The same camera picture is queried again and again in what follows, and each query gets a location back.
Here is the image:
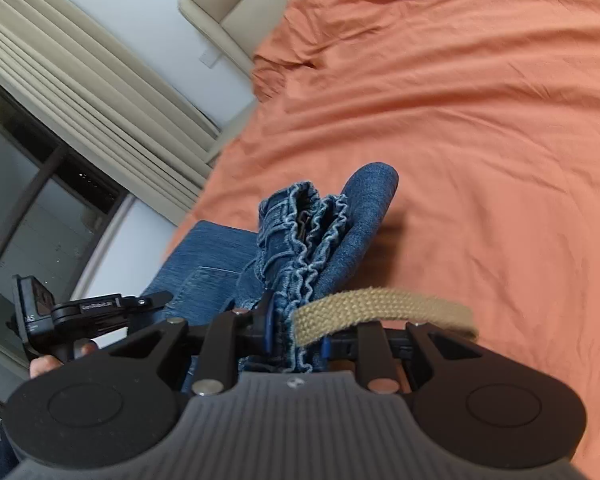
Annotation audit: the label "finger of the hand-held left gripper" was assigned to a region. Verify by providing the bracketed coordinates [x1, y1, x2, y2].
[125, 291, 174, 314]

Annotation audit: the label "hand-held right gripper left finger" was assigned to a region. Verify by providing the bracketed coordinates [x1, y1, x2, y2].
[108, 290, 277, 397]

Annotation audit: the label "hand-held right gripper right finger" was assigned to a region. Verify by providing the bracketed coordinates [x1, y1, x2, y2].
[321, 321, 484, 395]

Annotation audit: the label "tan woven belt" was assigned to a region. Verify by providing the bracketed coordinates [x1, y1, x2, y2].
[292, 288, 481, 348]

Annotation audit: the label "blue denim pants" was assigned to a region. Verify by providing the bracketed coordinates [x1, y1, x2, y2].
[139, 161, 400, 394]

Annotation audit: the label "person's left hand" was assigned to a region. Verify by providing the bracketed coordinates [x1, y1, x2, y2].
[28, 339, 100, 382]

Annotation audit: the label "dark framed window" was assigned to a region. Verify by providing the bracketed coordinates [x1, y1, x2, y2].
[0, 67, 133, 411]

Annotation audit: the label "beige pleated curtain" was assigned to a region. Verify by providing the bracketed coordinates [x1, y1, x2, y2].
[0, 0, 221, 228]

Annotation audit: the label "orange bed sheet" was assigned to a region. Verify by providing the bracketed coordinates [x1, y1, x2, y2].
[166, 0, 600, 476]

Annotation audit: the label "beige padded headboard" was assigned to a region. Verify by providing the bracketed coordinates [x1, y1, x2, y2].
[178, 0, 342, 81]

